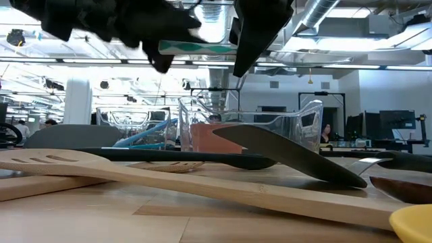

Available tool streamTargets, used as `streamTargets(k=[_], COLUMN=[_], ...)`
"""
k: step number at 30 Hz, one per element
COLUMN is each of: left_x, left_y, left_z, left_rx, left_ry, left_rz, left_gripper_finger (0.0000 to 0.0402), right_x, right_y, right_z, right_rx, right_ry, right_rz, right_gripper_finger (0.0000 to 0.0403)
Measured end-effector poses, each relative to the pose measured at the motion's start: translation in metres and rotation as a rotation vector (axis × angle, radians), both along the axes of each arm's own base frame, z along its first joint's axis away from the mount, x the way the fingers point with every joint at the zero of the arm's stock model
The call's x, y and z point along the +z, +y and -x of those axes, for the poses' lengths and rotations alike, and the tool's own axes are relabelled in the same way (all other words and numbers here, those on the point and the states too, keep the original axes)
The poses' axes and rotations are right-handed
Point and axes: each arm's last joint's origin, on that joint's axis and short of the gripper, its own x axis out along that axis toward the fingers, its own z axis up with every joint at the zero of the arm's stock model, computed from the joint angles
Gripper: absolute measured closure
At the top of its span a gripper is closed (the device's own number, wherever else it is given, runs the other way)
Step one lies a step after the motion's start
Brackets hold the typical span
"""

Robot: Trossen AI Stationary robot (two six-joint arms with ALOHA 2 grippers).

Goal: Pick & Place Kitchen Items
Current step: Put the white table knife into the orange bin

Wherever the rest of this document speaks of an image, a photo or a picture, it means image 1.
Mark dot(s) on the orange plastic bin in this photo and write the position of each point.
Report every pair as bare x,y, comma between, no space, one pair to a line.
209,140

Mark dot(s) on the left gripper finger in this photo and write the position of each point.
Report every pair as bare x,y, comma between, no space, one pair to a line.
175,27
158,60

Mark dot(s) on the silver vertical ventilation duct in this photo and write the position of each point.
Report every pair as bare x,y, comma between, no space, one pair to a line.
217,87

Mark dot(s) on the black ceiling-mounted device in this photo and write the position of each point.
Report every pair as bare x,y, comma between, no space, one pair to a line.
15,37

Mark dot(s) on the yellow silicone spoon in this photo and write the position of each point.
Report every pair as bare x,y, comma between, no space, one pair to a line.
415,226

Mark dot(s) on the narrow clear plastic bin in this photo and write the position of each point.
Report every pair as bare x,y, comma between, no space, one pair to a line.
104,128

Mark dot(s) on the black square spatula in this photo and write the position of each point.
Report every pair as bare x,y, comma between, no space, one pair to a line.
287,152

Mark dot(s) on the wooden slotted spatula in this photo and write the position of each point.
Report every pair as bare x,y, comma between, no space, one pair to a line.
202,192

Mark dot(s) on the silver slanted ventilation duct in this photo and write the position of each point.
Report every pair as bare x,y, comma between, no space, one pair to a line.
317,13

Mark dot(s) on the white pillar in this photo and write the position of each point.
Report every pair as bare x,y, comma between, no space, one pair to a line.
77,101

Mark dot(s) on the black slotted spoon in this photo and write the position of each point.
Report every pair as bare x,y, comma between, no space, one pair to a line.
202,158

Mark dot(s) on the dark grey round turner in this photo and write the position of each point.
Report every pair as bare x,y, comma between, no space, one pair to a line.
67,136

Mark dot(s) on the light wooden slotted spoon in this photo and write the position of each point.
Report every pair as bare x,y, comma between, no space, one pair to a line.
33,189

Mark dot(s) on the reddish brown wooden spoon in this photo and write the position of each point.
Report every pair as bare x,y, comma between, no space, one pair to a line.
405,190

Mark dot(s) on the yellow hanging pendant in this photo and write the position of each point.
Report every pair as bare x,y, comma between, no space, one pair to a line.
310,81

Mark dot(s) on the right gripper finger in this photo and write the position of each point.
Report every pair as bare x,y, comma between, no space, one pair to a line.
260,27
234,32

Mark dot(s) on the person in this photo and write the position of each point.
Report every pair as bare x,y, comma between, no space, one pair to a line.
23,130
51,123
326,133

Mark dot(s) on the black background rig frame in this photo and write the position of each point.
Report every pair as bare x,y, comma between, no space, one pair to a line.
320,93

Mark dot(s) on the small blue silicone spatula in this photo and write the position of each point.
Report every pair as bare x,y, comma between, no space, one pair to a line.
148,146

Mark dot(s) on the wide clear plastic bin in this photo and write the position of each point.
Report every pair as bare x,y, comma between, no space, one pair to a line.
287,135

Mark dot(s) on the black computer monitor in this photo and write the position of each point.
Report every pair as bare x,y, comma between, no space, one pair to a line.
398,119
356,126

